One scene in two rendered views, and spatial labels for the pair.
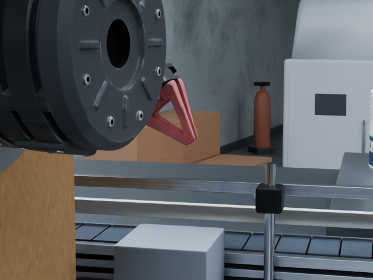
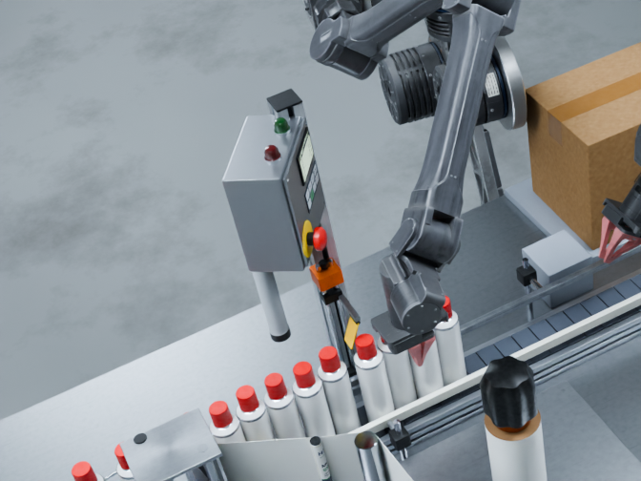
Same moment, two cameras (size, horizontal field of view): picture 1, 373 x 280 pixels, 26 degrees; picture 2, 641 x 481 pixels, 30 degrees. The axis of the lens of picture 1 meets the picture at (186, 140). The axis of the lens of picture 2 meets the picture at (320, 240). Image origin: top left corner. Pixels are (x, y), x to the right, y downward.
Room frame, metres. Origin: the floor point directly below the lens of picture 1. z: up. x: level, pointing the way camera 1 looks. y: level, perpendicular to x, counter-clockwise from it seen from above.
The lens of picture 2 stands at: (2.16, -1.21, 2.53)
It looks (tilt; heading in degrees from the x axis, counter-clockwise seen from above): 40 degrees down; 151
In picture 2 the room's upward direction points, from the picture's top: 14 degrees counter-clockwise
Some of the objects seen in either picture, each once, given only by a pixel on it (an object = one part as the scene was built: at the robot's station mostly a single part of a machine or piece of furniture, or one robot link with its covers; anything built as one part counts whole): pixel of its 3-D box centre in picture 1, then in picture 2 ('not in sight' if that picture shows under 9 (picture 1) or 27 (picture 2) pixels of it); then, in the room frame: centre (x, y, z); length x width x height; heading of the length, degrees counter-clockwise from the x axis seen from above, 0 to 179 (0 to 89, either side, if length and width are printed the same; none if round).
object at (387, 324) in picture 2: not in sight; (406, 307); (1.09, -0.51, 1.30); 0.10 x 0.07 x 0.07; 78
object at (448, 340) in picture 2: not in sight; (446, 342); (0.93, -0.33, 0.98); 0.05 x 0.05 x 0.20
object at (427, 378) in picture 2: not in sight; (423, 356); (0.92, -0.38, 0.98); 0.05 x 0.05 x 0.20
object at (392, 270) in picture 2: not in sight; (402, 280); (1.09, -0.51, 1.36); 0.07 x 0.06 x 0.07; 157
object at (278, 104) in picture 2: not in sight; (321, 256); (0.75, -0.44, 1.17); 0.04 x 0.04 x 0.67; 77
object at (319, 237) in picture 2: not in sight; (317, 239); (0.88, -0.51, 1.33); 0.04 x 0.03 x 0.04; 132
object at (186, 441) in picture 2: not in sight; (170, 449); (0.90, -0.87, 1.14); 0.14 x 0.11 x 0.01; 77
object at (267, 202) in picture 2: not in sight; (277, 193); (0.80, -0.52, 1.38); 0.17 x 0.10 x 0.19; 132
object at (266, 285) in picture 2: not in sight; (268, 291); (0.77, -0.57, 1.18); 0.04 x 0.04 x 0.21
